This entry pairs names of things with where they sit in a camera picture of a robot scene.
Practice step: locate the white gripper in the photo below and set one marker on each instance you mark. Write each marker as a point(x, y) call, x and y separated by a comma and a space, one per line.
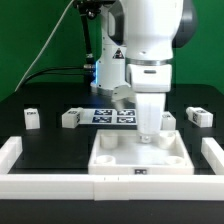
point(150, 85)

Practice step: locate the white square tabletop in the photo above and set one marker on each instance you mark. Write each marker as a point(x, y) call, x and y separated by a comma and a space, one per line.
point(120, 152)

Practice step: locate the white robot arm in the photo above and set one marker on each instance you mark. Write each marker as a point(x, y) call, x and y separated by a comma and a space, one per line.
point(138, 39)

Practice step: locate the white sheet with AprilTags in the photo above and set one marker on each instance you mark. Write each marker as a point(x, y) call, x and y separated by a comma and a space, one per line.
point(108, 117)

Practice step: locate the white U-shaped obstacle fence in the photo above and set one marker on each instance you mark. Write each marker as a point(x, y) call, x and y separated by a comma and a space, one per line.
point(96, 187)

